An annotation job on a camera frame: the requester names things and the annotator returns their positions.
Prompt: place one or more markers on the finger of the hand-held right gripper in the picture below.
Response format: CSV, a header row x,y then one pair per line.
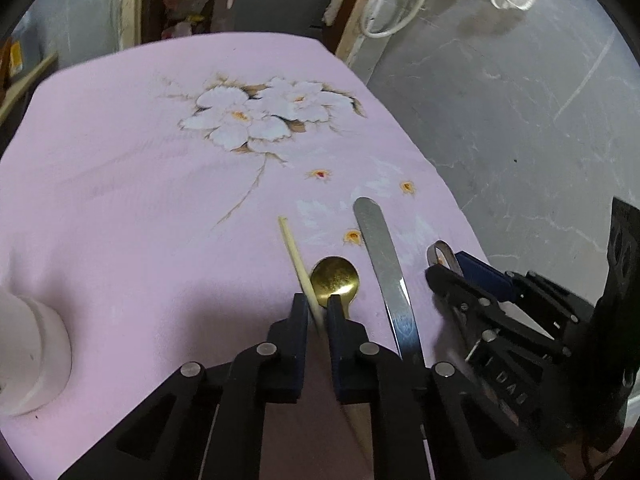
x,y
482,272
480,320

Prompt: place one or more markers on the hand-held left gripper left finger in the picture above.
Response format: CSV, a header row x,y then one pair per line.
x,y
295,350

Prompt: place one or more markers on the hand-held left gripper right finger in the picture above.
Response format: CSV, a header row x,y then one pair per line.
x,y
345,360

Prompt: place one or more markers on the wooden chopstick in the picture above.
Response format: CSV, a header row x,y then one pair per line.
x,y
300,270

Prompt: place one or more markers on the small gold spoon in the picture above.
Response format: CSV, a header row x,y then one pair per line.
x,y
334,275

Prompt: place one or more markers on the silver table knife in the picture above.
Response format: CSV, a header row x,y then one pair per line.
x,y
385,260

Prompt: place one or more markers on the pink floral tablecloth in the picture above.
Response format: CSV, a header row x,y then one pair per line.
x,y
150,185

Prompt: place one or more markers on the clear plastic bag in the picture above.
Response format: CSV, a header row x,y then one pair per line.
x,y
395,30

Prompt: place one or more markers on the grey cabinet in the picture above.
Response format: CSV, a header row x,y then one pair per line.
x,y
280,5

